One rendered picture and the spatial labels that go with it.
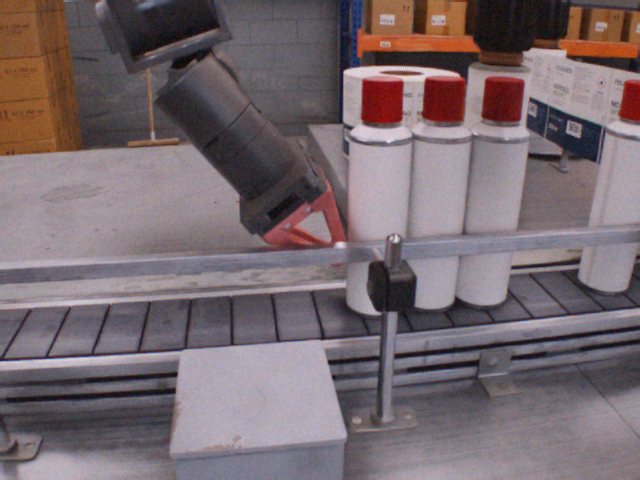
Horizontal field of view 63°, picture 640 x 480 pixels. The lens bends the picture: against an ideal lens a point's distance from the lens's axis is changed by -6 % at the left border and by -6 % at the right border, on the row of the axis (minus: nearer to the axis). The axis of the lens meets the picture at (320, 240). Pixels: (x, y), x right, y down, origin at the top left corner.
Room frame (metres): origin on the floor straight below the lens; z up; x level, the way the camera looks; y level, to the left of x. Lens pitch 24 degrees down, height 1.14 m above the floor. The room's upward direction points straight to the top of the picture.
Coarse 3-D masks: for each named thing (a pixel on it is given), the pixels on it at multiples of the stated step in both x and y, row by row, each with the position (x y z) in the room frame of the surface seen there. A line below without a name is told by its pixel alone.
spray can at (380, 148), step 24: (384, 96) 0.42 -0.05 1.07; (384, 120) 0.42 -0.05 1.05; (360, 144) 0.42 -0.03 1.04; (384, 144) 0.41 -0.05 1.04; (408, 144) 0.42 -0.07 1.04; (360, 168) 0.42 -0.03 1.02; (384, 168) 0.41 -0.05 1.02; (408, 168) 0.43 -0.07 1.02; (360, 192) 0.42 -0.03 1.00; (384, 192) 0.41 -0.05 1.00; (408, 192) 0.43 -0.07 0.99; (360, 216) 0.42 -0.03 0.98; (384, 216) 0.41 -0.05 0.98; (360, 240) 0.42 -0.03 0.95; (360, 264) 0.42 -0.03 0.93; (360, 288) 0.42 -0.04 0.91; (360, 312) 0.42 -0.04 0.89
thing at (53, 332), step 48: (336, 288) 0.47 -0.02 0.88; (528, 288) 0.47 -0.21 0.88; (576, 288) 0.47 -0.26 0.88; (0, 336) 0.38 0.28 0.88; (48, 336) 0.38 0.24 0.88; (96, 336) 0.38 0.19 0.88; (144, 336) 0.39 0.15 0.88; (192, 336) 0.39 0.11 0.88; (240, 336) 0.39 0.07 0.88; (288, 336) 0.39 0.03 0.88; (336, 336) 0.39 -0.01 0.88
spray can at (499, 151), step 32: (512, 96) 0.44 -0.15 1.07; (480, 128) 0.45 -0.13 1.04; (512, 128) 0.44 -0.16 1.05; (480, 160) 0.44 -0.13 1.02; (512, 160) 0.43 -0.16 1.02; (480, 192) 0.44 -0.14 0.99; (512, 192) 0.43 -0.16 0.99; (480, 224) 0.43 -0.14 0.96; (512, 224) 0.43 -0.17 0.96; (480, 256) 0.43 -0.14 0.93; (480, 288) 0.43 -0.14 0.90
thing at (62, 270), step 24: (384, 240) 0.40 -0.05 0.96; (408, 240) 0.40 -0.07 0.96; (432, 240) 0.40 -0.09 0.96; (456, 240) 0.40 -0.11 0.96; (480, 240) 0.41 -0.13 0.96; (504, 240) 0.41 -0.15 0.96; (528, 240) 0.41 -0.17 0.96; (552, 240) 0.42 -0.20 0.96; (576, 240) 0.42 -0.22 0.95; (600, 240) 0.42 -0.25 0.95; (624, 240) 0.43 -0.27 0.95; (0, 264) 0.36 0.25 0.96; (24, 264) 0.36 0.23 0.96; (48, 264) 0.36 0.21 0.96; (72, 264) 0.36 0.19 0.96; (96, 264) 0.36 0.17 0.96; (120, 264) 0.36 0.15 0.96; (144, 264) 0.37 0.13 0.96; (168, 264) 0.37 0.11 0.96; (192, 264) 0.37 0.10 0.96; (216, 264) 0.37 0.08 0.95; (240, 264) 0.38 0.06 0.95; (264, 264) 0.38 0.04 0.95; (288, 264) 0.38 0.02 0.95; (312, 264) 0.39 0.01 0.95
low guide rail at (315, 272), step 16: (512, 256) 0.49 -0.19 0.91; (528, 256) 0.49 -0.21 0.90; (544, 256) 0.49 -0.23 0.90; (560, 256) 0.50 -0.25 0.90; (576, 256) 0.50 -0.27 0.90; (208, 272) 0.45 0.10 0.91; (224, 272) 0.45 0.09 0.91; (240, 272) 0.45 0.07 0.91; (256, 272) 0.45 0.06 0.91; (272, 272) 0.45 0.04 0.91; (288, 272) 0.46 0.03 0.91; (304, 272) 0.46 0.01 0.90; (320, 272) 0.46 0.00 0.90; (336, 272) 0.46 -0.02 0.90; (0, 288) 0.42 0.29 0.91; (16, 288) 0.42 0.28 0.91; (32, 288) 0.42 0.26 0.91; (48, 288) 0.42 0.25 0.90; (64, 288) 0.43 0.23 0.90; (80, 288) 0.43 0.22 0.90; (96, 288) 0.43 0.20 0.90; (112, 288) 0.43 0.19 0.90; (128, 288) 0.43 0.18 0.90; (144, 288) 0.44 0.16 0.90; (160, 288) 0.44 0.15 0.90; (176, 288) 0.44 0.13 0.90
